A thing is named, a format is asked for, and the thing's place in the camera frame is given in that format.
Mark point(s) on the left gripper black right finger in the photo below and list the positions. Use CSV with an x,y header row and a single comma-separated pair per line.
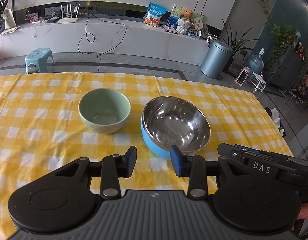
x,y
196,168

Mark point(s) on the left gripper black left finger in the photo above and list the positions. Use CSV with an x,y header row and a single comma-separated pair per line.
x,y
110,169

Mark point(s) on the blue steel bowl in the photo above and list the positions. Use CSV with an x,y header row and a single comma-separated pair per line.
x,y
168,121

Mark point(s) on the green ceramic bowl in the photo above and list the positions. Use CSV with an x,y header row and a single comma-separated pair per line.
x,y
104,110

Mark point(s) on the person's right hand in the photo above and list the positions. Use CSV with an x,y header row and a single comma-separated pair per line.
x,y
303,212

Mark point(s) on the small white round stool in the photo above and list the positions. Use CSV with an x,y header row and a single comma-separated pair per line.
x,y
258,82

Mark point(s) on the pink small heater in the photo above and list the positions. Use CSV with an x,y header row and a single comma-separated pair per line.
x,y
242,76

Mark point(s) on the grey metal trash can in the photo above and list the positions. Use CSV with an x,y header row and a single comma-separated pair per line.
x,y
216,58

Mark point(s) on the water jug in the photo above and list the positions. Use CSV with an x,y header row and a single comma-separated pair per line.
x,y
255,63

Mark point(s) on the potted plant by trash can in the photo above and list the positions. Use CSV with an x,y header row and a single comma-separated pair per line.
x,y
235,43

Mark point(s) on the white marble tv cabinet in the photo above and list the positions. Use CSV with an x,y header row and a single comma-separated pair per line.
x,y
91,35

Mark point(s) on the light blue plastic stool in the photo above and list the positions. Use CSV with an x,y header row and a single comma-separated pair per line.
x,y
38,58

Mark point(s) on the climbing green vine plant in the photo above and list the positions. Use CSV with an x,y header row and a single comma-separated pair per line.
x,y
279,32

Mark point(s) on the teddy bear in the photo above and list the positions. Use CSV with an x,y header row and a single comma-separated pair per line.
x,y
186,14

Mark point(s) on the white wifi router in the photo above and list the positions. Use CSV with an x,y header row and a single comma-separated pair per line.
x,y
70,15

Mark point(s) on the blue snack bag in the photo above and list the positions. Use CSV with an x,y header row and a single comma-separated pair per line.
x,y
154,14

